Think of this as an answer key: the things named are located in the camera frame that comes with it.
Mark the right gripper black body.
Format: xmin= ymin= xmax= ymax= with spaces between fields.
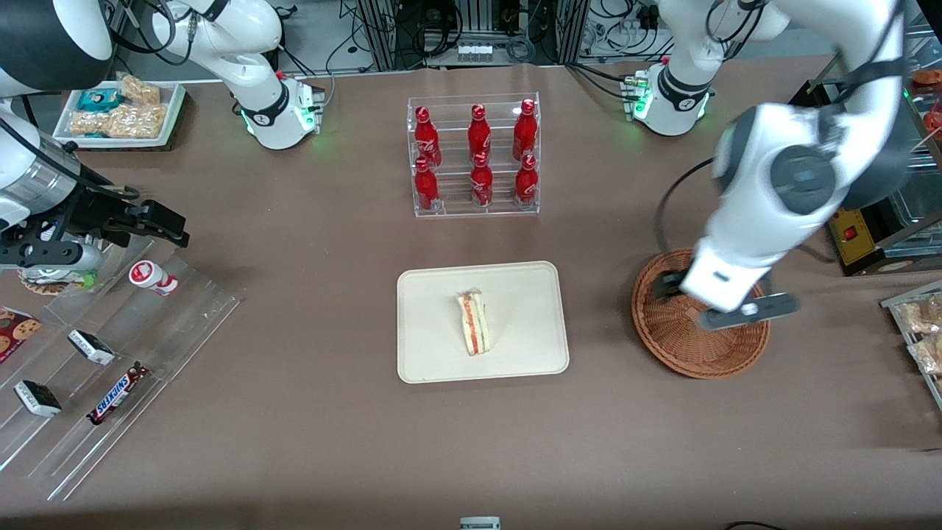
xmin=44 ymin=188 xmax=148 ymax=245

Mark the triangular sandwich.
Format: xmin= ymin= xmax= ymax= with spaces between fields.
xmin=456 ymin=290 xmax=492 ymax=357

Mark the round brown wicker basket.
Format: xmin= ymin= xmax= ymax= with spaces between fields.
xmin=631 ymin=249 xmax=771 ymax=380

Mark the white snack tray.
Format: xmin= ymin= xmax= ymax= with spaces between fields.
xmin=53 ymin=79 xmax=186 ymax=150

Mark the cream rectangular tray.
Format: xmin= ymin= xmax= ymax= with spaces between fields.
xmin=396 ymin=261 xmax=570 ymax=384

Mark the white red yogurt bottle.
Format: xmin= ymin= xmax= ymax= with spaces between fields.
xmin=129 ymin=260 xmax=179 ymax=297

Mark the small packaged snack green label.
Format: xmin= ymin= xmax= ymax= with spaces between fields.
xmin=18 ymin=269 xmax=99 ymax=297

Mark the puffed rice snack bag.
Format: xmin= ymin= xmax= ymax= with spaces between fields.
xmin=109 ymin=103 xmax=169 ymax=139
xmin=70 ymin=110 xmax=111 ymax=138
xmin=118 ymin=74 xmax=161 ymax=105

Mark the clear tiered acrylic display stand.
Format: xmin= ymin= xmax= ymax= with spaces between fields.
xmin=0 ymin=236 xmax=244 ymax=503

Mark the teal snack packet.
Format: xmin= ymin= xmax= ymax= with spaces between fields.
xmin=77 ymin=88 xmax=122 ymax=112

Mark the black white snack bar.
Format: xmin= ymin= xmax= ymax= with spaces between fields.
xmin=15 ymin=380 xmax=63 ymax=418
xmin=68 ymin=329 xmax=116 ymax=367

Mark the chocolate chip cookie pack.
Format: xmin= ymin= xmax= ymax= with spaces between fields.
xmin=0 ymin=306 xmax=42 ymax=366

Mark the brown Snickers bar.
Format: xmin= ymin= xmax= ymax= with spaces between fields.
xmin=87 ymin=362 xmax=150 ymax=425

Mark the clear container at left edge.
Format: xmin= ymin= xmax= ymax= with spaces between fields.
xmin=881 ymin=280 xmax=942 ymax=409

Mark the red cola bottle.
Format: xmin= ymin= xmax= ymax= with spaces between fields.
xmin=470 ymin=152 xmax=495 ymax=208
xmin=513 ymin=99 xmax=538 ymax=161
xmin=414 ymin=157 xmax=441 ymax=213
xmin=468 ymin=104 xmax=492 ymax=159
xmin=414 ymin=105 xmax=442 ymax=169
xmin=514 ymin=155 xmax=539 ymax=205

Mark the clear bag of puffed snacks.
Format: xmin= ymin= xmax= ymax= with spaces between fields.
xmin=899 ymin=297 xmax=942 ymax=336
xmin=909 ymin=335 xmax=942 ymax=376

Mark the clear acrylic bottle rack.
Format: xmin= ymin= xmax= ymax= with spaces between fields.
xmin=407 ymin=92 xmax=540 ymax=218

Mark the aluminium equipment rack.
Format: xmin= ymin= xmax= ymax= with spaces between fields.
xmin=353 ymin=0 xmax=593 ymax=71

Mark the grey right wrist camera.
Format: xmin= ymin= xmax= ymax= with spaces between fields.
xmin=22 ymin=241 xmax=105 ymax=284

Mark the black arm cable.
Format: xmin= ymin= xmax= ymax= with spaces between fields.
xmin=654 ymin=157 xmax=731 ymax=256

